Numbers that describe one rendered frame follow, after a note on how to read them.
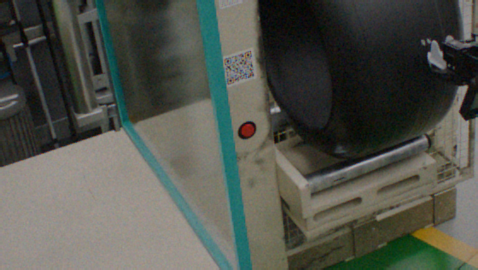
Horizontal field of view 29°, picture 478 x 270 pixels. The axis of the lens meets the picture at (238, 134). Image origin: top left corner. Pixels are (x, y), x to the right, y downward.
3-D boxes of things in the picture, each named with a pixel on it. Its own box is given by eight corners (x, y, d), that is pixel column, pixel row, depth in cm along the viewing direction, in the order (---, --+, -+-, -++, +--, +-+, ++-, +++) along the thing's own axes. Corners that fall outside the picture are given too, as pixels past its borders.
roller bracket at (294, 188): (302, 221, 208) (299, 187, 203) (231, 140, 239) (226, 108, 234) (315, 217, 209) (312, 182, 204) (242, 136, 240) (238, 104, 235)
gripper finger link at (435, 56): (428, 32, 186) (455, 44, 179) (430, 58, 189) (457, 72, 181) (415, 36, 185) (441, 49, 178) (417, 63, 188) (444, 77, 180)
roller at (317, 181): (303, 201, 210) (302, 184, 208) (294, 190, 214) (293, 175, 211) (432, 152, 220) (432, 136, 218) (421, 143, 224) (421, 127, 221)
